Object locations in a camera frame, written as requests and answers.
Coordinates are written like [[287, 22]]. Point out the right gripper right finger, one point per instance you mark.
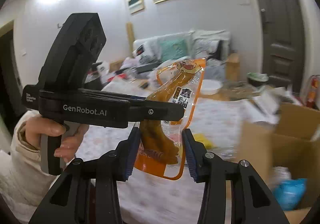
[[191, 153]]

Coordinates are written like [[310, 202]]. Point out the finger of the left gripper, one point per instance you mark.
[[140, 110]]

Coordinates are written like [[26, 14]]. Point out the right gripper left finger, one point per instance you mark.
[[86, 192]]

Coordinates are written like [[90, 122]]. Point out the orange chicken foot snack pack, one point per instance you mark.
[[161, 151]]

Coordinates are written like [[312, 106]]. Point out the person's left hand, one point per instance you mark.
[[52, 136]]

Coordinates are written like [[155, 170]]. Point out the blue snack bag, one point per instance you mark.
[[289, 193]]

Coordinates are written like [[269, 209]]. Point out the white fleece left sleeve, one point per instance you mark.
[[23, 183]]

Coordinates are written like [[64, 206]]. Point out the teal cushion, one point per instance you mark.
[[173, 49]]

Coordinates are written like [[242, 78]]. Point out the brown cardboard box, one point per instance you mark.
[[293, 143]]

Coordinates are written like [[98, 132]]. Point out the white plastic bowl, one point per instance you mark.
[[210, 87]]

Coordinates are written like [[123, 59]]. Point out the small wooden cabinet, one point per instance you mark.
[[232, 69]]

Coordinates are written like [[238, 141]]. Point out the small left landscape painting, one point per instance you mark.
[[135, 0]]

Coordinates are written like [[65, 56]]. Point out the green lined trash bin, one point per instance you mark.
[[257, 79]]

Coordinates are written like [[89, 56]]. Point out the red fire extinguisher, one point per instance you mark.
[[313, 88]]

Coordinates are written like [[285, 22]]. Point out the dark brown door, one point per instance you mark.
[[283, 42]]

